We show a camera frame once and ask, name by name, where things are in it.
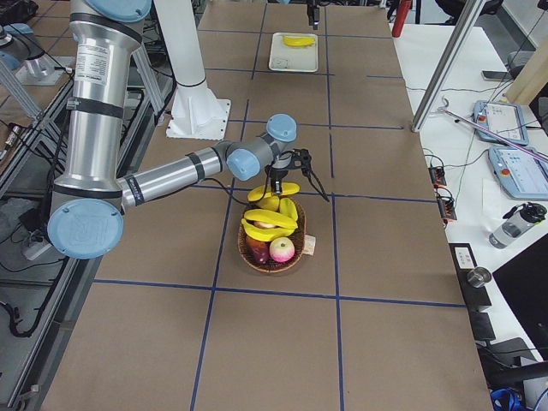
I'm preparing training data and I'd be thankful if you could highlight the paper price tag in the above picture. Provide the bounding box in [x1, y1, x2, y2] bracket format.
[302, 235, 316, 256]

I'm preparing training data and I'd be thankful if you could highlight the blue teach pendant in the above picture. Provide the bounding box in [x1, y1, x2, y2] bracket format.
[488, 146, 547, 201]
[473, 100, 529, 146]

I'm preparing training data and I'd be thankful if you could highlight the upper blue teach pendant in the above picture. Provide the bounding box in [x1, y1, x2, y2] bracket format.
[473, 100, 529, 146]

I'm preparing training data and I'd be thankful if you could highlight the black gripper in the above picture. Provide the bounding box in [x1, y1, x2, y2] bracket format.
[265, 156, 293, 194]
[306, 0, 319, 30]

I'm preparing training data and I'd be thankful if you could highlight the white rectangular bear tray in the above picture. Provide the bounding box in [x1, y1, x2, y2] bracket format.
[268, 33, 319, 73]

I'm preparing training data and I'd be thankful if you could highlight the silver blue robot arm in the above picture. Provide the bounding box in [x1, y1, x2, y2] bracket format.
[47, 1, 297, 259]

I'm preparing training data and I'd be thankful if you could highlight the pink metal rod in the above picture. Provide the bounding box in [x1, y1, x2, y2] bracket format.
[437, 99, 548, 163]

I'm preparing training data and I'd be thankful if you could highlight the lower blue teach pendant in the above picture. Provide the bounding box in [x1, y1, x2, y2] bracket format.
[488, 146, 547, 201]

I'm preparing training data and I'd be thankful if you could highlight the dark red mango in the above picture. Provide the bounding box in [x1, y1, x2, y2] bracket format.
[246, 236, 270, 265]

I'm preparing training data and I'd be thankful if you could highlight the small steel cup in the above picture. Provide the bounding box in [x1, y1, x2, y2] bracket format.
[466, 266, 492, 289]

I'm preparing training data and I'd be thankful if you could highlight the clear water bottle black lid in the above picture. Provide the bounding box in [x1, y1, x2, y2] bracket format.
[488, 202, 547, 249]

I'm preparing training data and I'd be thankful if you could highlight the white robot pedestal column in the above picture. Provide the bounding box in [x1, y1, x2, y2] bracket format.
[154, 0, 231, 141]

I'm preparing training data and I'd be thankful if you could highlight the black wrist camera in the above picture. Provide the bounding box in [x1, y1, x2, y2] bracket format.
[293, 148, 313, 175]

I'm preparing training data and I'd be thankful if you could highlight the aluminium frame post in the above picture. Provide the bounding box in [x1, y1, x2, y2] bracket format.
[411, 0, 486, 133]

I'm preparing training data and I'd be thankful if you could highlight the brown wicker basket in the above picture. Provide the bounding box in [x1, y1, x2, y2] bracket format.
[237, 200, 307, 275]

